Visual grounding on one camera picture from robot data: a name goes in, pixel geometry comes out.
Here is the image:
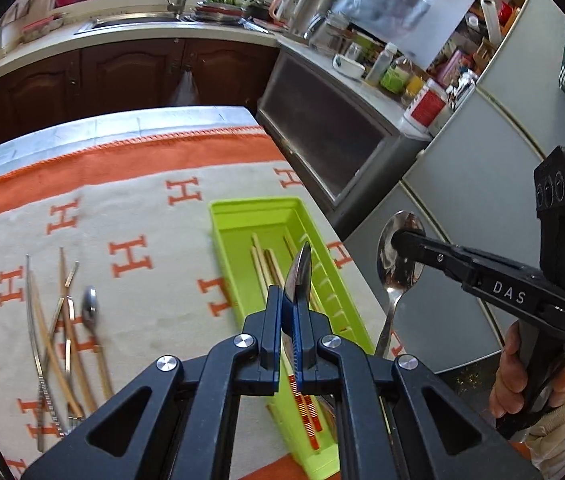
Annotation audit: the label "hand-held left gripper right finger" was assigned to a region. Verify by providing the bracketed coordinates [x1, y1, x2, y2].
[295, 299, 543, 480]

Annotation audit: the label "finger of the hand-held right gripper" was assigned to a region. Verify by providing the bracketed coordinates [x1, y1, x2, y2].
[393, 229, 494, 289]

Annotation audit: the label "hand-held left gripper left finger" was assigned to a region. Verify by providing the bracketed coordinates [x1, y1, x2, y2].
[21, 285, 294, 480]

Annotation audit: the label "large steel spoon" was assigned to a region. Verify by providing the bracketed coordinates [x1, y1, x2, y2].
[376, 210, 427, 358]

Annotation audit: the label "brown wooden chopstick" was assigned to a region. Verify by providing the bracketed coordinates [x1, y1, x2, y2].
[58, 246, 99, 413]
[91, 342, 116, 401]
[267, 249, 287, 288]

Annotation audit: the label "long-handled steel spoon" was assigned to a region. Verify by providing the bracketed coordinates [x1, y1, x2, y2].
[282, 241, 314, 396]

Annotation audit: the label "plain steel chopstick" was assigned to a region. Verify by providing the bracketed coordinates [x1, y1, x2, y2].
[37, 260, 81, 411]
[62, 297, 76, 433]

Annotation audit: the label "tan chopstick with red end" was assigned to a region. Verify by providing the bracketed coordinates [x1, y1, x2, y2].
[27, 270, 86, 420]

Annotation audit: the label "green plastic utensil tray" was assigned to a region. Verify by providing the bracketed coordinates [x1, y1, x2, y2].
[208, 197, 376, 476]

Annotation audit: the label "person's right hand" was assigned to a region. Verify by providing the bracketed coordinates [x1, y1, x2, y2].
[489, 320, 565, 419]

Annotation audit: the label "grey refrigerator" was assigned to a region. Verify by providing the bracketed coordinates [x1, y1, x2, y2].
[337, 0, 565, 376]

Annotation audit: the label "white container with red label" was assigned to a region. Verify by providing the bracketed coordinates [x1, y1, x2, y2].
[403, 77, 448, 131]

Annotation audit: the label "grey appliance with dark door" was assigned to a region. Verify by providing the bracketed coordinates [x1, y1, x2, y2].
[256, 40, 433, 241]

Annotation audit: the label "yellow bottle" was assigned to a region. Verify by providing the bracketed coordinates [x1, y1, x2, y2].
[403, 72, 428, 106]

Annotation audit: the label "green label bottle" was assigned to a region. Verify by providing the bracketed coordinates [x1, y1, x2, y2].
[380, 57, 413, 93]

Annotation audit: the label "orange and beige printed blanket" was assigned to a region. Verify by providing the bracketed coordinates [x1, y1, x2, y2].
[0, 125, 403, 480]

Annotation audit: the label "clear plastic bottle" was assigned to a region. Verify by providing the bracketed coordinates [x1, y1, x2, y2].
[365, 42, 399, 87]

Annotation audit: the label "white bowl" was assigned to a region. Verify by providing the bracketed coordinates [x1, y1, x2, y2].
[333, 52, 366, 80]

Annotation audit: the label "glass pitcher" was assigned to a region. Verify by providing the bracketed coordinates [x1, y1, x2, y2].
[307, 12, 351, 56]

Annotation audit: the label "hanging clear plastic sheet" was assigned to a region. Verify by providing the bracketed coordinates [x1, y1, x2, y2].
[330, 0, 501, 68]

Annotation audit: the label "paper towel roll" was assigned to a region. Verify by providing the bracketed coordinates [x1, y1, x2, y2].
[480, 0, 506, 48]

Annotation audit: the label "pink and white electric kettle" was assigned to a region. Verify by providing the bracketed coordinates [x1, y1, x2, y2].
[268, 0, 313, 26]

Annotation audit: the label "hanging white plastic bag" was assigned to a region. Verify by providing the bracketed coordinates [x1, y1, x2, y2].
[171, 65, 200, 108]

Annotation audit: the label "steel colander with greens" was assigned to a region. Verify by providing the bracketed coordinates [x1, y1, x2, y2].
[195, 0, 248, 23]

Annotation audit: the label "steel kitchen sink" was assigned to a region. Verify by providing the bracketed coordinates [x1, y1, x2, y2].
[75, 12, 183, 36]

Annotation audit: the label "pink lidded container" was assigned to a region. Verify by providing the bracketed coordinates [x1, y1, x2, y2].
[20, 12, 68, 43]

